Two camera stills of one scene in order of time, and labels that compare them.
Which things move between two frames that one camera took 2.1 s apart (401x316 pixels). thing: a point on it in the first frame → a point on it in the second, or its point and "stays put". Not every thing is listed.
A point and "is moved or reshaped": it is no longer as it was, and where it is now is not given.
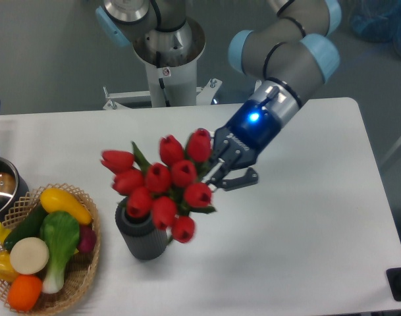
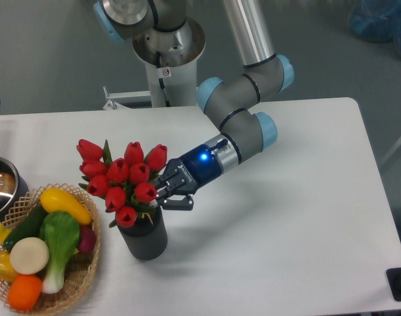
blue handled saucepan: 7,185 stays put
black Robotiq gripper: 237,145 → 197,166
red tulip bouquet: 166,190 is moved or reshaped
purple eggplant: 87,239 stays put
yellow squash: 53,199 stays put
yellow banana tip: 1,232 stays put
